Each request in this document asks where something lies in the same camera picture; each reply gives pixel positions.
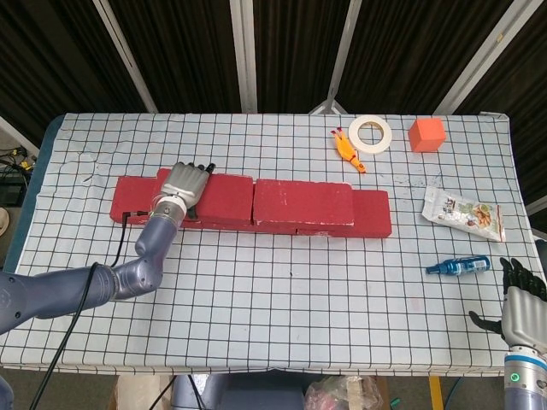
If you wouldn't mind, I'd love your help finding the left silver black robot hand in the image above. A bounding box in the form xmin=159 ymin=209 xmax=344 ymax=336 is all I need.
xmin=160 ymin=161 xmax=217 ymax=221

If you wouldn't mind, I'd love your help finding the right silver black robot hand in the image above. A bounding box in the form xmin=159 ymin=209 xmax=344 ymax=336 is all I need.
xmin=468 ymin=256 xmax=547 ymax=351

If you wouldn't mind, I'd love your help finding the red brick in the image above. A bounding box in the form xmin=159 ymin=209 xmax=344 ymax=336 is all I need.
xmin=109 ymin=177 xmax=163 ymax=226
xmin=251 ymin=179 xmax=356 ymax=226
xmin=296 ymin=190 xmax=393 ymax=238
xmin=183 ymin=216 xmax=299 ymax=234
xmin=154 ymin=167 xmax=254 ymax=227

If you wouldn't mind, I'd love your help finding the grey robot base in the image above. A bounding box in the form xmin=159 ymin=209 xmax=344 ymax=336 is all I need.
xmin=170 ymin=373 xmax=307 ymax=410

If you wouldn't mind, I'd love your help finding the blue spray bottle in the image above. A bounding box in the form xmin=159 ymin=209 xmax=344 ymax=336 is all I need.
xmin=425 ymin=255 xmax=491 ymax=275

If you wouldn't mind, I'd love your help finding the white snack packet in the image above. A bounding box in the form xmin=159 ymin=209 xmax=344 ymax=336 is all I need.
xmin=421 ymin=185 xmax=507 ymax=243

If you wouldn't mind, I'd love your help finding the yellow rubber chicken toy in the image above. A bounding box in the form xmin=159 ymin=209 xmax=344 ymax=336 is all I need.
xmin=328 ymin=126 xmax=368 ymax=174

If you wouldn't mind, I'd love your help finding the white black-grid tablecloth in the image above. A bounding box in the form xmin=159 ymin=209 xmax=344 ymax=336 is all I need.
xmin=0 ymin=111 xmax=547 ymax=378

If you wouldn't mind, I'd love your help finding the black equipment box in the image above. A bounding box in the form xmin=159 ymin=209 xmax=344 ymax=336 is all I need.
xmin=0 ymin=168 xmax=31 ymax=206

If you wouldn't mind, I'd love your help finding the white tape roll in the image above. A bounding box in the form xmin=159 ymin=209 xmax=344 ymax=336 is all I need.
xmin=348 ymin=114 xmax=393 ymax=155

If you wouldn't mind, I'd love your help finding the orange foam cube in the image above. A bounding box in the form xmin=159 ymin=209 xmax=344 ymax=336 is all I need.
xmin=408 ymin=118 xmax=447 ymax=154

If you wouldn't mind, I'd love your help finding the clear plastic bag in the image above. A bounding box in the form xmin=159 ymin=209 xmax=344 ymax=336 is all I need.
xmin=305 ymin=375 xmax=385 ymax=410

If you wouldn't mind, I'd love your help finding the beige paper sheet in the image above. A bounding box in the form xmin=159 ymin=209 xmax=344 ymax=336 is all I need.
xmin=109 ymin=374 xmax=172 ymax=410

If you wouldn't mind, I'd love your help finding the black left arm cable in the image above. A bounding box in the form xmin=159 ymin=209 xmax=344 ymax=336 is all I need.
xmin=30 ymin=208 xmax=150 ymax=410

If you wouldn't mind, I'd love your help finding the white metal frame post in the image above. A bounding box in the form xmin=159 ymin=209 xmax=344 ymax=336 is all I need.
xmin=92 ymin=0 xmax=159 ymax=114
xmin=308 ymin=0 xmax=364 ymax=115
xmin=229 ymin=0 xmax=259 ymax=114
xmin=432 ymin=0 xmax=529 ymax=115

